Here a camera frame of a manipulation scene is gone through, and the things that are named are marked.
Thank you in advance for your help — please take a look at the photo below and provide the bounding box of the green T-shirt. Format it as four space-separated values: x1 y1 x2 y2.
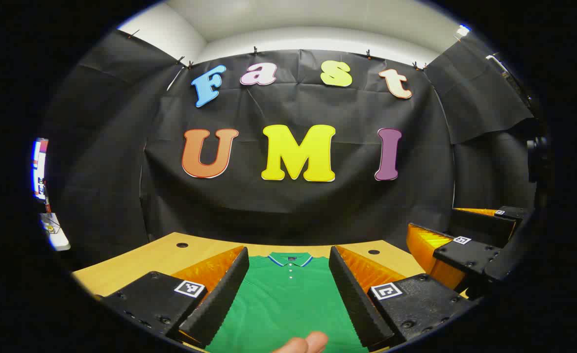
205 252 370 353

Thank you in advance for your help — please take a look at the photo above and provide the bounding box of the white box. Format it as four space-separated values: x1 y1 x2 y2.
41 213 71 252

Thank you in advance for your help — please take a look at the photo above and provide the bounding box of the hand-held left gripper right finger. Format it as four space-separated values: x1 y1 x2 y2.
328 245 479 352

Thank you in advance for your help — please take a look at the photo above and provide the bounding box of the computer monitor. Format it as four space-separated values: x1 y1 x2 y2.
32 138 50 199

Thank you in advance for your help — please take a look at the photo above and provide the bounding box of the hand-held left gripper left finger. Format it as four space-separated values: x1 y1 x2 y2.
97 245 250 350

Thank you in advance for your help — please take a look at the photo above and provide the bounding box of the black backdrop cloth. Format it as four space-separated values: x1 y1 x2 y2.
38 29 539 265

